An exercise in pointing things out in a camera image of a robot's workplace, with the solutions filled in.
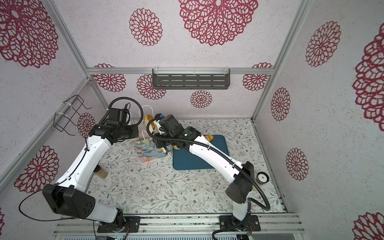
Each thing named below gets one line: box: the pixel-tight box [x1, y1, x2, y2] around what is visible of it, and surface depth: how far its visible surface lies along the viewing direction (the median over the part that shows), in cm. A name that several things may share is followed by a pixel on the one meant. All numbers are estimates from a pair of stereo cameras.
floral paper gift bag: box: [134, 123, 173, 163], surface depth 83 cm
